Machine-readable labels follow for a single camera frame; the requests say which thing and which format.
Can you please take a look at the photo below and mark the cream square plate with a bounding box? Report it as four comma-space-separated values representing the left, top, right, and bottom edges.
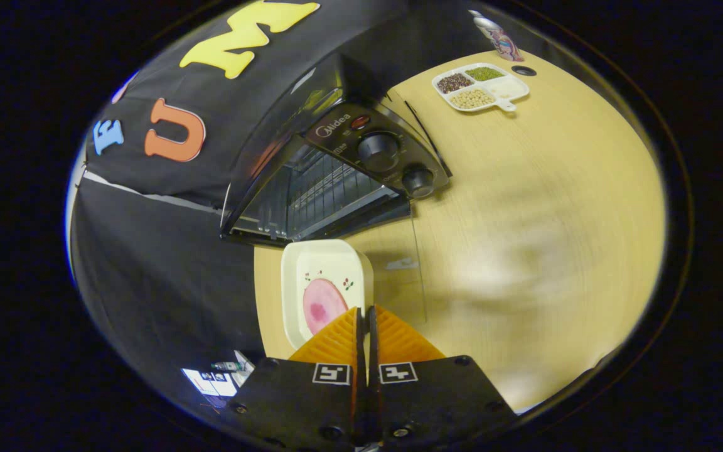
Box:
281, 239, 375, 351

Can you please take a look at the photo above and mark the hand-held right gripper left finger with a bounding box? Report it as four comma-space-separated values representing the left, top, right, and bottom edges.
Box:
230, 306, 362, 448

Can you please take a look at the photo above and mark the white printed paper sheet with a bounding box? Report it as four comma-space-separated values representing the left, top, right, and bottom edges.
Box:
181, 350, 255, 397

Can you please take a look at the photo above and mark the white divided bean tray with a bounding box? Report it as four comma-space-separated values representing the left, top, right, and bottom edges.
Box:
431, 62, 531, 114

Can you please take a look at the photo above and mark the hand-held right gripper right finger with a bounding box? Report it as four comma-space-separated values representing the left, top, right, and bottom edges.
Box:
367, 304, 518, 448

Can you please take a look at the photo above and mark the pink round food slice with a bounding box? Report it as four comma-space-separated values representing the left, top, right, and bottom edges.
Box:
302, 278, 350, 336

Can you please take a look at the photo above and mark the black electric oven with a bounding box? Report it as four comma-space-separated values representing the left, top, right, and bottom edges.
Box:
220, 53, 453, 327

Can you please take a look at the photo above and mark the silver printed bottle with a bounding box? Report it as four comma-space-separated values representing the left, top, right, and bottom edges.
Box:
469, 9, 524, 62

